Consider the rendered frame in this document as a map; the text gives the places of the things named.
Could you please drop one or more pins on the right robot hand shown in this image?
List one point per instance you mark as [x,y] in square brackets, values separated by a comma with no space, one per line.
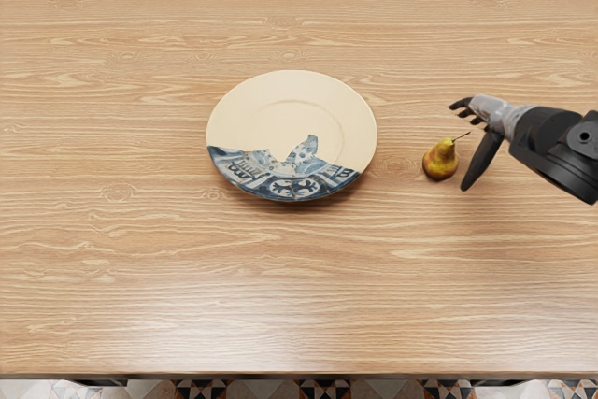
[493,111]

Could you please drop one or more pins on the cream plate with blue pattern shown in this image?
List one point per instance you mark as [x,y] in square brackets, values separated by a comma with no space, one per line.
[291,135]

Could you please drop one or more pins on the yellow-red pear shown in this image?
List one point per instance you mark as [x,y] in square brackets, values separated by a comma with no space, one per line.
[440,161]

